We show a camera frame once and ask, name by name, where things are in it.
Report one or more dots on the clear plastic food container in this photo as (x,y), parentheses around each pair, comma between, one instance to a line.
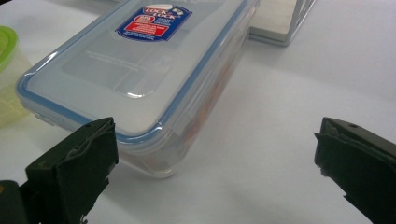
(140,77)

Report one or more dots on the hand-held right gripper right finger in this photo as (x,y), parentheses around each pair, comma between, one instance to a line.
(358,165)

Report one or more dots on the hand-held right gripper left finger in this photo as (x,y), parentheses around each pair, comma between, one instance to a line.
(71,174)

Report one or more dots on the green round plate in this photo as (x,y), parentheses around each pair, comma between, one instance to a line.
(9,77)

